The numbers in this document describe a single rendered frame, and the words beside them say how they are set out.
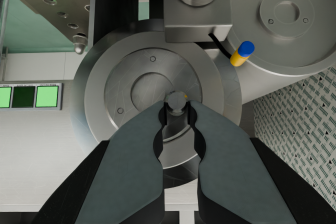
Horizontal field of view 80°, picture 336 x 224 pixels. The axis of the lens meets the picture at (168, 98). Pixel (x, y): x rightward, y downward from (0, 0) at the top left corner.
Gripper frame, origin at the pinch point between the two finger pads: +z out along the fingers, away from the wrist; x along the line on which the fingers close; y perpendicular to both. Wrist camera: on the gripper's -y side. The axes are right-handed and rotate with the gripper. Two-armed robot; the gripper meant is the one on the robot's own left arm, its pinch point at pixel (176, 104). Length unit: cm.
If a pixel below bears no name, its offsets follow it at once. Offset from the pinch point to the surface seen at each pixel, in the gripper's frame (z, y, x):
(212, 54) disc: 6.3, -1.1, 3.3
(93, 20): 9.3, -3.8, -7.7
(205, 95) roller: 3.3, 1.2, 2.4
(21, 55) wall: 283, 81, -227
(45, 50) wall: 286, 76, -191
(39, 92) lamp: 34, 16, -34
